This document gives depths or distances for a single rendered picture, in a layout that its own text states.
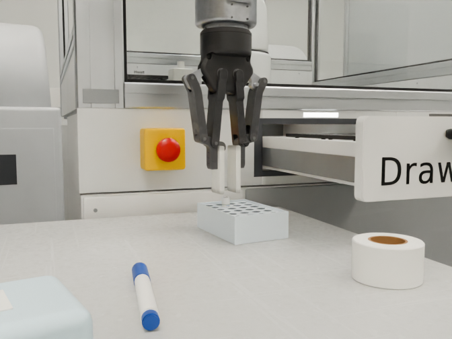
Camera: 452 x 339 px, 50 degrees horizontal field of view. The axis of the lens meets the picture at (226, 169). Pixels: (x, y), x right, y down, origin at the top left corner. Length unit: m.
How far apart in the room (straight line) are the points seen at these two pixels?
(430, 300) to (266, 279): 0.15
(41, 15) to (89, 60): 3.26
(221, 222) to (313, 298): 0.24
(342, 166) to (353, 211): 0.36
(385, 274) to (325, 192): 0.53
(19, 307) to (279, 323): 0.19
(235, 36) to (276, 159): 0.28
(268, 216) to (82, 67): 0.41
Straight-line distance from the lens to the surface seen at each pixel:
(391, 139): 0.66
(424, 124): 0.69
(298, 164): 0.81
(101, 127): 0.85
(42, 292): 0.36
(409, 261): 0.50
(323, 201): 1.01
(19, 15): 4.10
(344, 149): 0.70
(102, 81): 0.85
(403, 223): 1.14
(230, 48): 0.68
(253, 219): 0.64
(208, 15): 0.69
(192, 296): 0.46
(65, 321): 0.32
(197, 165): 0.89
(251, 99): 0.73
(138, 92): 0.86
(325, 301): 0.45
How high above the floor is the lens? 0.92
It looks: 5 degrees down
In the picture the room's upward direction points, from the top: straight up
